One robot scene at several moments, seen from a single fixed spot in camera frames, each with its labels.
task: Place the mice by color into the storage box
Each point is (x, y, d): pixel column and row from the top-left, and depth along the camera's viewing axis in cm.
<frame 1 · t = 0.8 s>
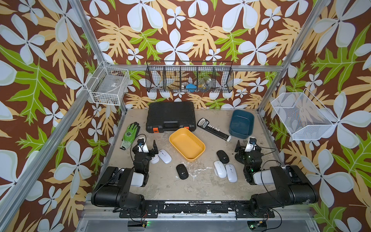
left hand: (147, 140, 89), fingers open
right hand: (245, 141, 90), fingers open
yellow plastic tray: (187, 145, 101), on the table
black tool case: (170, 115, 114), point 4 cm above the table
green work glove: (130, 134, 106), on the table
black bit holder strip: (204, 124, 111), point 2 cm above the table
white mouse centre left: (219, 169, 88), point 3 cm above the table
white mouse centre right: (232, 173, 87), point 2 cm above the table
black mouse bottom centre: (182, 171, 87), point 3 cm above the table

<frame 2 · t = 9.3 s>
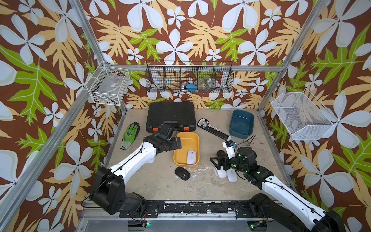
left hand: (175, 143, 85), fingers open
right hand: (215, 156, 80), fingers open
yellow plastic tray: (189, 141, 100), point 3 cm above the table
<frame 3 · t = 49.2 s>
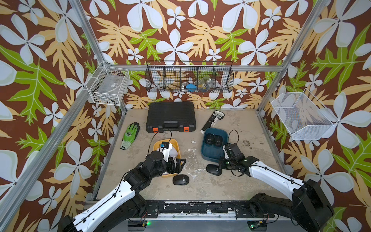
left hand: (180, 158, 74), fingers open
right hand: (216, 162, 87), fingers closed
black bit holder strip: (214, 117, 117), on the table
black mouse bottom centre: (181, 180, 84), point 3 cm above the table
teal plastic tray: (211, 152, 100), on the table
black mouse: (218, 140, 100), point 3 cm above the table
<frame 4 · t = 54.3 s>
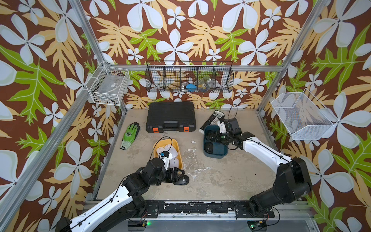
left hand: (181, 171, 74), fingers open
right hand: (210, 136, 88), fingers open
